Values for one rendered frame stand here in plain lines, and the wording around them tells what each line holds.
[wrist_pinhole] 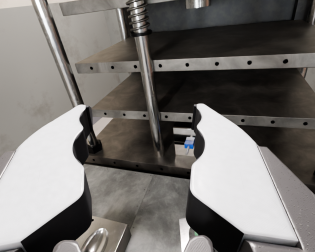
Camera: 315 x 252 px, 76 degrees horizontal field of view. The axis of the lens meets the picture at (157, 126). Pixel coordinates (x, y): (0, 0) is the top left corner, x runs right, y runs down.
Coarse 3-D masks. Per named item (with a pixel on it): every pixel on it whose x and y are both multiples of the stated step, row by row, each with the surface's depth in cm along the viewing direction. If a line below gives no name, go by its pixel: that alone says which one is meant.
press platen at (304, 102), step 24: (168, 72) 146; (192, 72) 140; (216, 72) 134; (240, 72) 128; (264, 72) 123; (288, 72) 119; (120, 96) 120; (144, 96) 116; (168, 96) 112; (192, 96) 108; (216, 96) 104; (240, 96) 101; (264, 96) 98; (288, 96) 95; (312, 96) 92; (168, 120) 99; (240, 120) 88; (264, 120) 84; (288, 120) 81; (312, 120) 79
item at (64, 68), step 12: (36, 0) 79; (312, 0) 106; (36, 12) 81; (48, 12) 83; (120, 12) 138; (312, 12) 108; (48, 24) 84; (120, 24) 142; (312, 24) 110; (48, 36) 86; (60, 48) 90; (60, 60) 91; (60, 72) 94; (72, 72) 98; (132, 72) 160; (300, 72) 124; (72, 84) 98; (72, 96) 101; (96, 144) 118
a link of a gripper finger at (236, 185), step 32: (192, 128) 12; (224, 128) 9; (224, 160) 7; (256, 160) 7; (192, 192) 6; (224, 192) 6; (256, 192) 6; (192, 224) 7; (224, 224) 5; (256, 224) 5; (288, 224) 5
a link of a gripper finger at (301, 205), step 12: (264, 156) 7; (276, 156) 7; (276, 168) 7; (288, 168) 7; (276, 180) 6; (288, 180) 6; (300, 180) 6; (288, 192) 6; (300, 192) 6; (312, 192) 6; (288, 204) 6; (300, 204) 6; (312, 204) 6; (288, 216) 5; (300, 216) 5; (312, 216) 5; (300, 228) 5; (312, 228) 5; (252, 240) 5; (300, 240) 5; (312, 240) 5
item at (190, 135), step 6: (174, 126) 100; (180, 126) 100; (186, 126) 99; (174, 132) 101; (180, 132) 100; (186, 132) 99; (192, 132) 98; (174, 138) 103; (180, 138) 102; (186, 138) 101; (192, 138) 100; (174, 144) 105; (180, 144) 104; (180, 150) 106; (192, 150) 104
